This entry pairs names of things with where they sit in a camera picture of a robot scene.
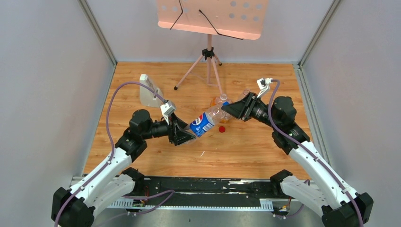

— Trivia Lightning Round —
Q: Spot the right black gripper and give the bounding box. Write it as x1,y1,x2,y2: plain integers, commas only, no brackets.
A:
221,92,279,130

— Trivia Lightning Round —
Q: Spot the blue label pepsi bottle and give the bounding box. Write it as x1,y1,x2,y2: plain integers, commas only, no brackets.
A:
190,108,220,138

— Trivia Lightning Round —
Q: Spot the orange label tea bottle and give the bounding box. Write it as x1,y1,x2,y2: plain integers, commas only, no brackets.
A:
209,93,232,123

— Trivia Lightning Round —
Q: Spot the red bottle cap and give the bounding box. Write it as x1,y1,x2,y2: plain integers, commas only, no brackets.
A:
218,126,226,133

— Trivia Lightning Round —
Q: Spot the red cap water bottle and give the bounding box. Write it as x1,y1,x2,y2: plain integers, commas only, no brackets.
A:
238,89,250,100

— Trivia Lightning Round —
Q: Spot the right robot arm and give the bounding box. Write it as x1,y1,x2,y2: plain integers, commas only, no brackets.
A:
222,92,374,227

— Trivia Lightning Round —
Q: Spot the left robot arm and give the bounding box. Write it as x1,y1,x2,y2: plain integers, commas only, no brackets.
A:
51,109,196,227

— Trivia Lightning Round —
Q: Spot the white wedge stand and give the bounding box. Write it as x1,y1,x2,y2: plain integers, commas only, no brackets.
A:
139,74,163,108

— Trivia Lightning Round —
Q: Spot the pink music stand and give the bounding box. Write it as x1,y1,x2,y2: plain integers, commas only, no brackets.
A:
157,0,269,94

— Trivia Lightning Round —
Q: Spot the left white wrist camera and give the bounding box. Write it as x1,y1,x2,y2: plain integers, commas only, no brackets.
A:
160,100,176,125

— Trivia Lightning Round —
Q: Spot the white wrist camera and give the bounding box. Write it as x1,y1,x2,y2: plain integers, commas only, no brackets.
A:
160,100,176,125
257,78,273,99

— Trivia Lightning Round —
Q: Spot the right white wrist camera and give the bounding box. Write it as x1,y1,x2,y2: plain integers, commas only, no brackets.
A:
257,78,273,99

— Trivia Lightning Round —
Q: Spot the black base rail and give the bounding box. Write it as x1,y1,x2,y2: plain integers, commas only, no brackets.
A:
129,176,289,208

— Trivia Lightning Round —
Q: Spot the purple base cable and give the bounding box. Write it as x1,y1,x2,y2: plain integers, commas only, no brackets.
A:
94,189,175,227

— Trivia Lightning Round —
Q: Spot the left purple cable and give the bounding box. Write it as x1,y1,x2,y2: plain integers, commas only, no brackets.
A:
53,81,166,227

